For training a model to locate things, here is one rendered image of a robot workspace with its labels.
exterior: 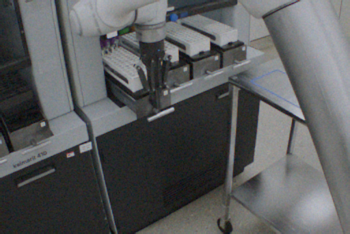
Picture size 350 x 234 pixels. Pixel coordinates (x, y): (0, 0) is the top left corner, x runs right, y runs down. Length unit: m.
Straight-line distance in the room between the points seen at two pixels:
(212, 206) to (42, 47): 1.18
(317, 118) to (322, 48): 0.09
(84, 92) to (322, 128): 0.94
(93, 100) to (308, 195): 0.96
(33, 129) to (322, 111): 0.90
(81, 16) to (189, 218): 1.22
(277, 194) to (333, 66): 1.17
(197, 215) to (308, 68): 1.46
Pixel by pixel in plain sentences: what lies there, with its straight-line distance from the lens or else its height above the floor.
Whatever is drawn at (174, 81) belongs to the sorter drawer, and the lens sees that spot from 1.36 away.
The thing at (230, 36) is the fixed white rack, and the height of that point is 0.85.
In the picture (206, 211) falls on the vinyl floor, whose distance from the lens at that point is 1.88.
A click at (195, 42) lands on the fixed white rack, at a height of 0.86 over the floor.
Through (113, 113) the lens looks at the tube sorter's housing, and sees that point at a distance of 1.27.
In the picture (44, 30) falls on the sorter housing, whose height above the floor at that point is 1.05.
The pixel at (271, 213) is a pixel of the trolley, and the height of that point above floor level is 0.28.
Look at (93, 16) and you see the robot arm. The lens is 0.92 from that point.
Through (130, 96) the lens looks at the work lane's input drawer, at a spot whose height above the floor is 0.80.
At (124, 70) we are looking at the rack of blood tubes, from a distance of 1.24.
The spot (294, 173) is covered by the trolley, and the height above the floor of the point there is 0.28.
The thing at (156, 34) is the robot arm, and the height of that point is 1.03.
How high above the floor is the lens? 1.41
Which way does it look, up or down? 34 degrees down
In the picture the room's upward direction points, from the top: 3 degrees counter-clockwise
